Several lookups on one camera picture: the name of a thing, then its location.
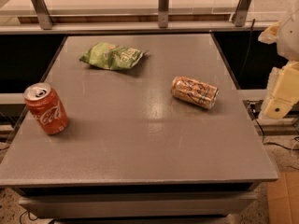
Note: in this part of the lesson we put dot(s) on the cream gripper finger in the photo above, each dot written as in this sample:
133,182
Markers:
282,91
270,34

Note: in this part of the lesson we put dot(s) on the orange patterned soda can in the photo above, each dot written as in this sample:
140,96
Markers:
194,92

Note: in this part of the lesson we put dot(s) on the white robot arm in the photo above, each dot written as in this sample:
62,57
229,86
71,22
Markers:
288,35

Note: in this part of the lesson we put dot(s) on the red Coca-Cola can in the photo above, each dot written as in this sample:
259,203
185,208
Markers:
46,107

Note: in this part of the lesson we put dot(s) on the brown cardboard box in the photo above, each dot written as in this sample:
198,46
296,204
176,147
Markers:
283,199

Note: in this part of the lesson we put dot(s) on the grey table drawer base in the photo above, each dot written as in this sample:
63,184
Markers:
123,205

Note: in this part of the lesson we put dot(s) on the green chip bag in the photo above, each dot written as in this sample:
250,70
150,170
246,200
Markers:
112,57

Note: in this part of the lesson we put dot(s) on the grey metal railing frame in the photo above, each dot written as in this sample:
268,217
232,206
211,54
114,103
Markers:
81,17

